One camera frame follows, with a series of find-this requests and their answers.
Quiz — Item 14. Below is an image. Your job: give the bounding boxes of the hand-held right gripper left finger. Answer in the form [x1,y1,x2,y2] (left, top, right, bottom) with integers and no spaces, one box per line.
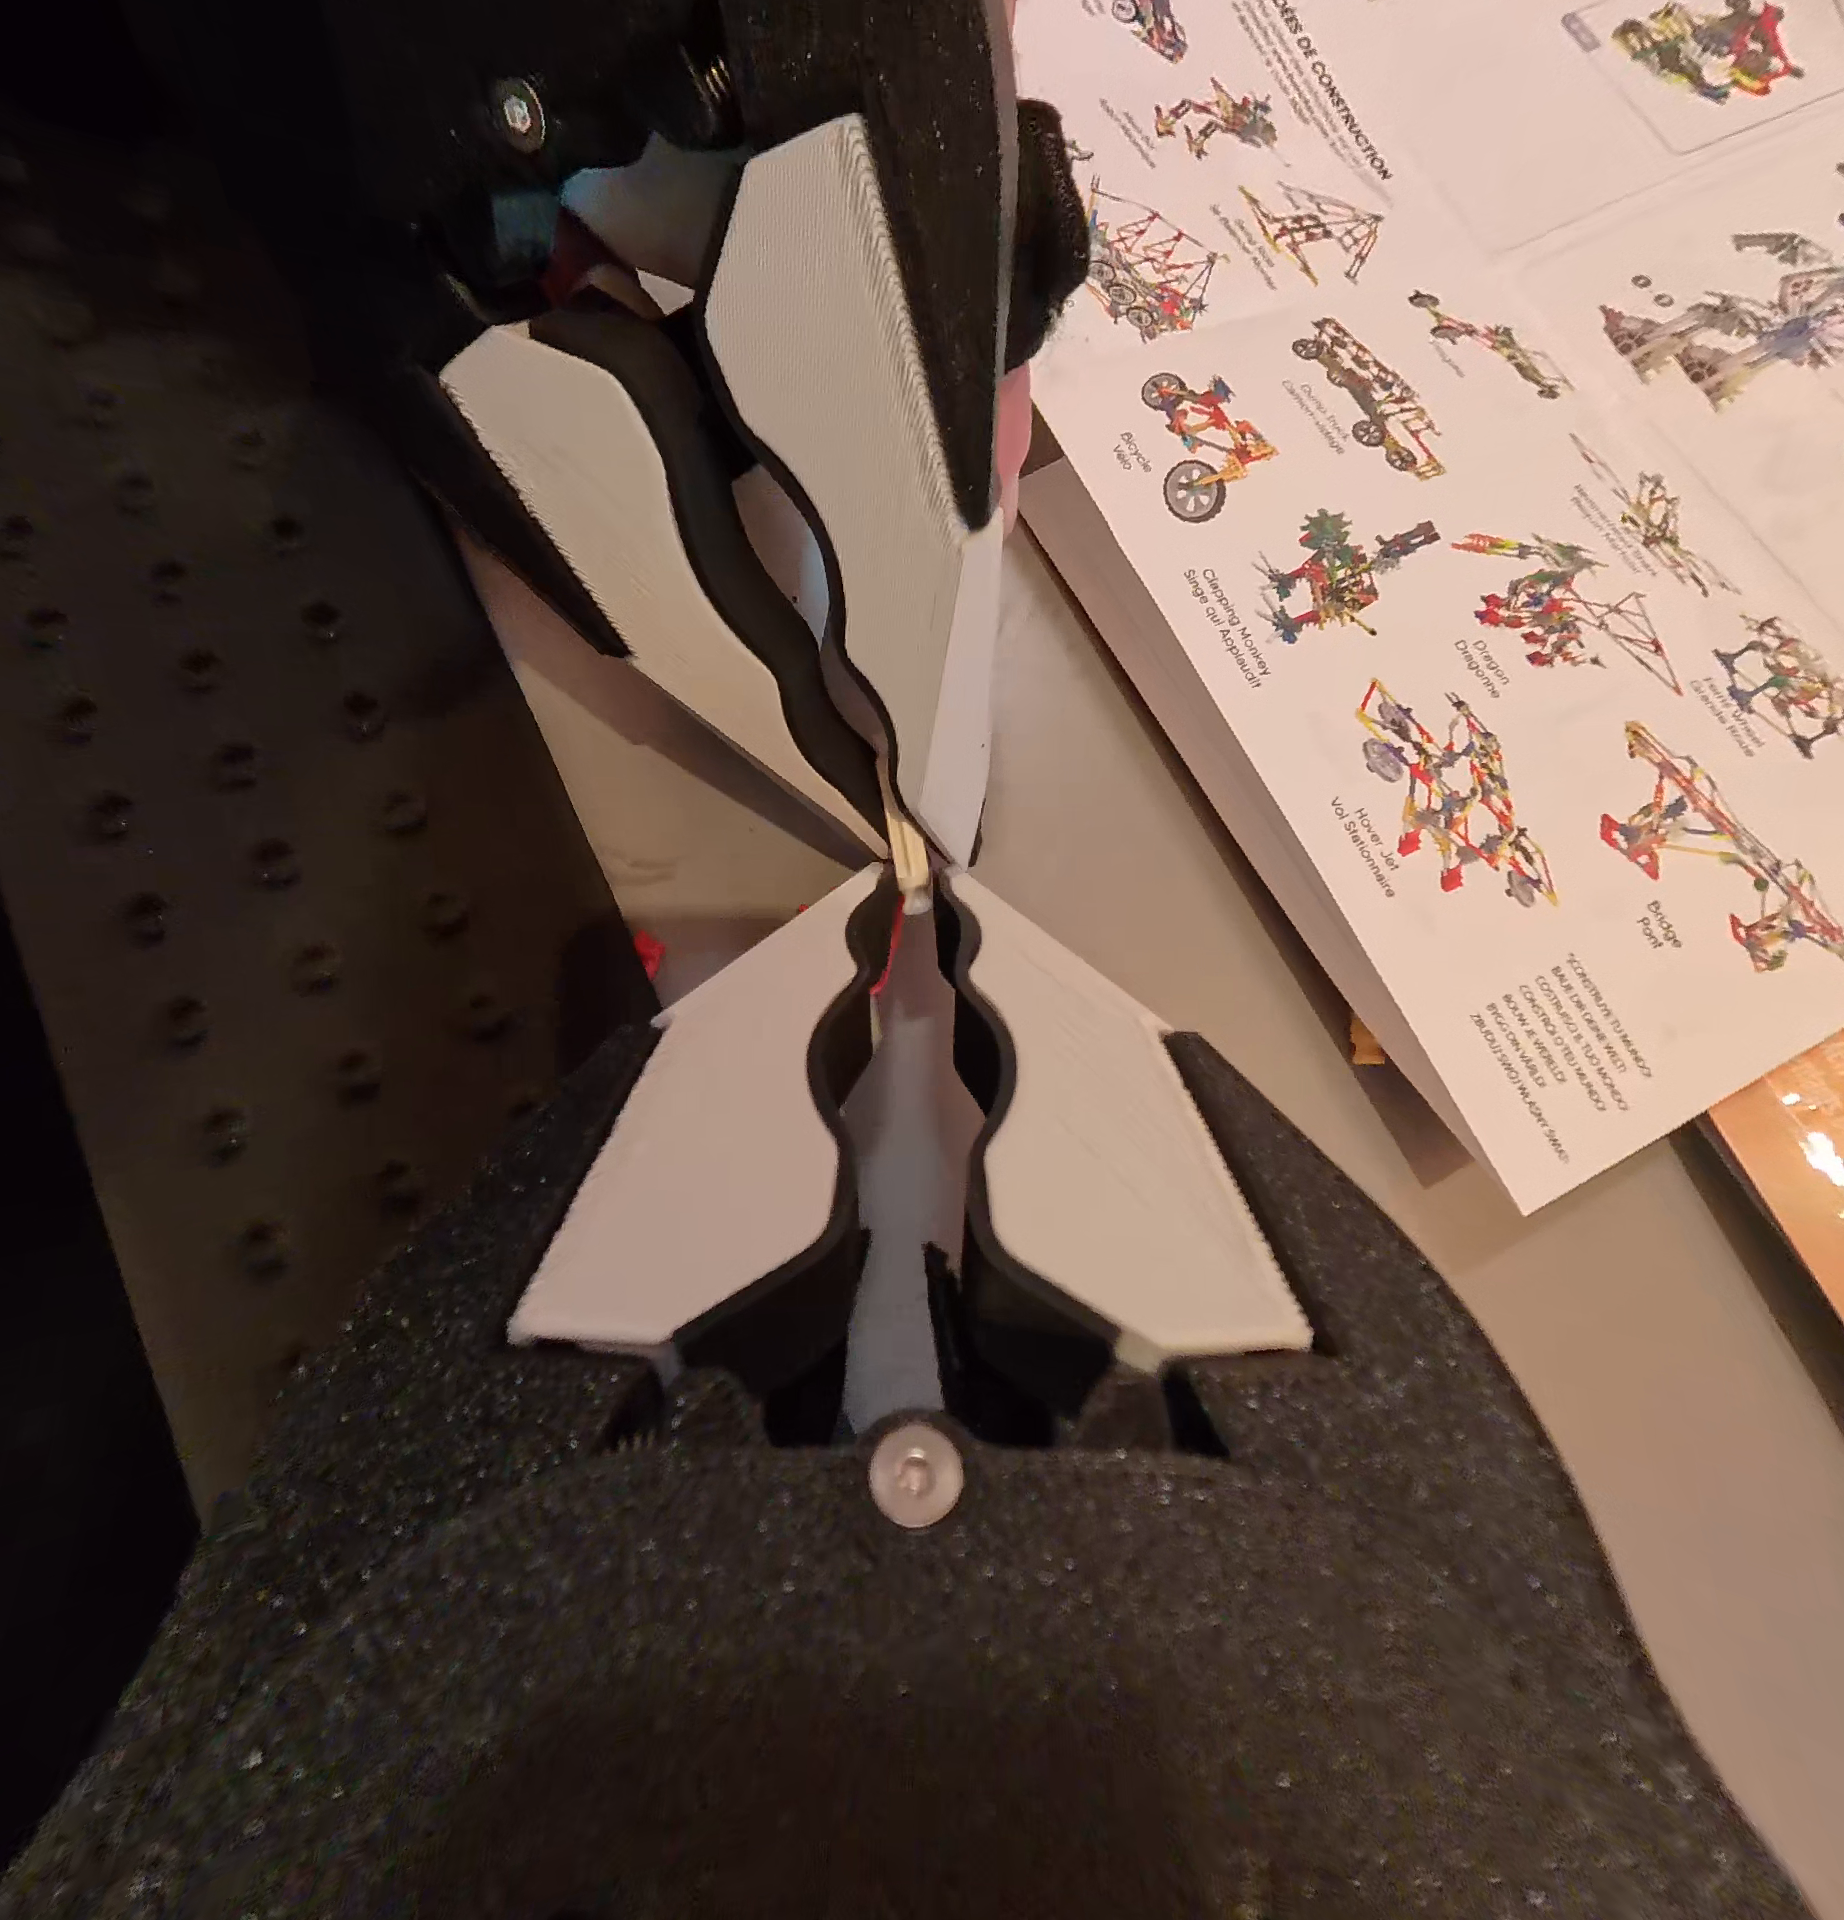
[506,864,898,1360]

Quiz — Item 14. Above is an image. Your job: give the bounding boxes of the white instruction booklet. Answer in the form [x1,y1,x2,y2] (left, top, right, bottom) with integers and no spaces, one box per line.
[1013,0,1844,1219]

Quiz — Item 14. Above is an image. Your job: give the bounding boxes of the person's left hand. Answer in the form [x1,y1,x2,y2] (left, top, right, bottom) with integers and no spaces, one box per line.
[995,365,1043,517]

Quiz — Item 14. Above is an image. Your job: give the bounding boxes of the orange toy set box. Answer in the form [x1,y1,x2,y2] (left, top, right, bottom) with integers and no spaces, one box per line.
[1703,1012,1844,1383]

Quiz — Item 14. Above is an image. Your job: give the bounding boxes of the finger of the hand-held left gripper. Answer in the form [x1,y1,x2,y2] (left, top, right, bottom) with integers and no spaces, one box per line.
[438,293,894,871]
[694,113,1007,873]

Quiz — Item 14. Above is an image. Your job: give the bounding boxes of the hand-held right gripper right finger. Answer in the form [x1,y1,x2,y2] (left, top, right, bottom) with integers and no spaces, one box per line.
[935,871,1313,1424]

